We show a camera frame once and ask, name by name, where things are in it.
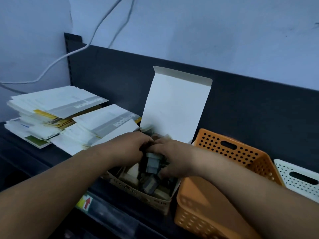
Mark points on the person's right hand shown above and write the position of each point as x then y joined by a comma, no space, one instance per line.
182,159

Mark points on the person's left hand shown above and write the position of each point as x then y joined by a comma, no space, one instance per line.
124,149

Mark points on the orange plastic basket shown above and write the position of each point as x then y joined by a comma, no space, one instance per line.
199,201

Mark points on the white perforated plastic basket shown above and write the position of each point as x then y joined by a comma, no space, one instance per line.
286,171

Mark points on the person's right forearm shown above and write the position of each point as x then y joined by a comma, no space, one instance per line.
261,204

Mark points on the person's left forearm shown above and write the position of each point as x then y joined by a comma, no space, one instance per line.
44,194

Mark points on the white cardboard box open lid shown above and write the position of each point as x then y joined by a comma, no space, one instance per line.
174,104

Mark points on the yellow flat packet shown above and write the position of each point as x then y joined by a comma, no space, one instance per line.
137,119

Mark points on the green yellow shelf label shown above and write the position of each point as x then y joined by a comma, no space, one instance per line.
84,202

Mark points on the wide black shelf back panel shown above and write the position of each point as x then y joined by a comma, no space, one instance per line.
249,116

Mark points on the white flat notebook package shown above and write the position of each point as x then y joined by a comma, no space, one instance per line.
62,99

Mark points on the stack of white papers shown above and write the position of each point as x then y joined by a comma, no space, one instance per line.
42,131

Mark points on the yellow green printed booklet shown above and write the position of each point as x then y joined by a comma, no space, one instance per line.
44,114

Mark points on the green cover booklet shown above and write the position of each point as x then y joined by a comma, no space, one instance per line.
37,141

